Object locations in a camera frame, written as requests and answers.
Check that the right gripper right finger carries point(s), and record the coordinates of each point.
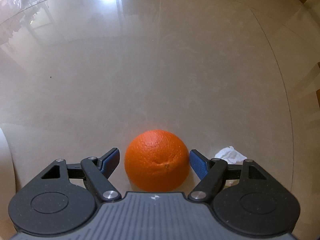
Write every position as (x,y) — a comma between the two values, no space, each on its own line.
(211,173)

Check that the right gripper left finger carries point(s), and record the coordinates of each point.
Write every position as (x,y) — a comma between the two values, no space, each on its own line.
(97,172)

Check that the whole orange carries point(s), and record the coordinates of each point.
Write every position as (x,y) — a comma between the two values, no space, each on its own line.
(156,161)

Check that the white round trash bin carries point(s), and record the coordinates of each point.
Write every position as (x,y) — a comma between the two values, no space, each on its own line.
(8,183)

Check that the crumpled white tissue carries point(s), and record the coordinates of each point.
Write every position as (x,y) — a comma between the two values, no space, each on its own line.
(231,156)

